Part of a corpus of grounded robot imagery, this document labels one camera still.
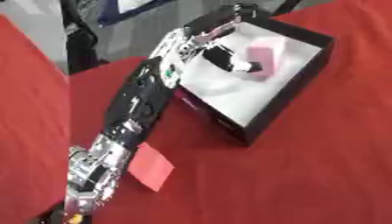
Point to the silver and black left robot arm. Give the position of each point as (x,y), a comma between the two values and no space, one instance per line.
(135,108)

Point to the black chair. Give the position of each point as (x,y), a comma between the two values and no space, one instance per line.
(80,43)

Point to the red square card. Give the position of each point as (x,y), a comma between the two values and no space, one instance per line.
(150,167)

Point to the black box with white inside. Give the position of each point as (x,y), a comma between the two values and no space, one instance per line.
(240,96)

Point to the blue framed board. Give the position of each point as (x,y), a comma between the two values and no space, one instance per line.
(130,10)

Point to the pink rectangular block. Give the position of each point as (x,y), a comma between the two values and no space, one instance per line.
(263,55)

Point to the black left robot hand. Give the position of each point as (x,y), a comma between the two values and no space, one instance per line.
(220,57)

